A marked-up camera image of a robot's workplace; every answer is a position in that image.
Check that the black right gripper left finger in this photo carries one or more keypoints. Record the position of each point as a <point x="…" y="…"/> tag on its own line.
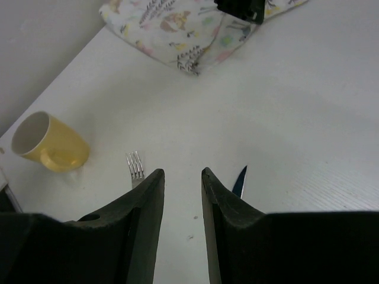
<point x="114" y="244"/>

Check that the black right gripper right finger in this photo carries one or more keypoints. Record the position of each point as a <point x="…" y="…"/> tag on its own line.
<point x="244" y="245"/>

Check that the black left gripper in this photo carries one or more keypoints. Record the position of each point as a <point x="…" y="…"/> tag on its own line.
<point x="252" y="11"/>

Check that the floral patterned cloth placemat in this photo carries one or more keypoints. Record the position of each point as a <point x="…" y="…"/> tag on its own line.
<point x="187" y="35"/>

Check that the yellow ceramic mug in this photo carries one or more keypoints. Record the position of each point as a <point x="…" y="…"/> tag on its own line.
<point x="44" y="139"/>

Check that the knife with patterned handle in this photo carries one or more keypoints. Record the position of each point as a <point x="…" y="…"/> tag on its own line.
<point x="239" y="185"/>

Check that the fork with patterned handle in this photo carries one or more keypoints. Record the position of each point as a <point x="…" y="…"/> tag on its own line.
<point x="136" y="168"/>

